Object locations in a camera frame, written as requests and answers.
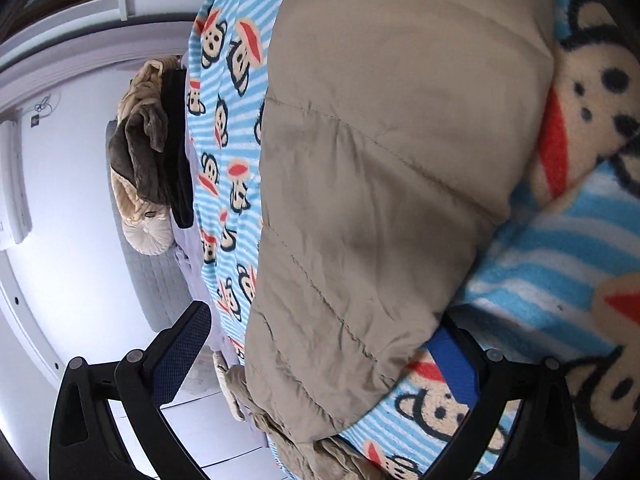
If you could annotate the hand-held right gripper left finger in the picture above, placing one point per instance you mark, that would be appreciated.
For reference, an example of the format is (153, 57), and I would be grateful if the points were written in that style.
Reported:
(181, 342)

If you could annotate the beige padded jacket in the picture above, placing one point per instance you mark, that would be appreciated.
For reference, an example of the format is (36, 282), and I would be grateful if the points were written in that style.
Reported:
(390, 160)

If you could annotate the purple bed sheet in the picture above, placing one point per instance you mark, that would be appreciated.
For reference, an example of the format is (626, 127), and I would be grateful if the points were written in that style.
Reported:
(189, 255)

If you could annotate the brown and black clothes pile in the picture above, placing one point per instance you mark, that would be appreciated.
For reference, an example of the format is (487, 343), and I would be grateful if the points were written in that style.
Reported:
(177, 160)

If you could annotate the cream cloth garment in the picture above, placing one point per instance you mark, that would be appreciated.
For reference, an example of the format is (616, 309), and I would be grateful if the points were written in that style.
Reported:
(225, 375)

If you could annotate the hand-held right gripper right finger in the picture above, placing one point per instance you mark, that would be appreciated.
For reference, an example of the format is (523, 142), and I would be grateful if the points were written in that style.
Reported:
(454, 360)

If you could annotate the brown velvet garment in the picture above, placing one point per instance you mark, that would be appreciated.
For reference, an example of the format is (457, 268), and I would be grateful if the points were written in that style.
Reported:
(135, 160)

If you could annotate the blue striped monkey print blanket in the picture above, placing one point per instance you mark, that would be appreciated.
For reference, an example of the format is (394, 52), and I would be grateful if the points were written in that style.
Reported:
(230, 110)

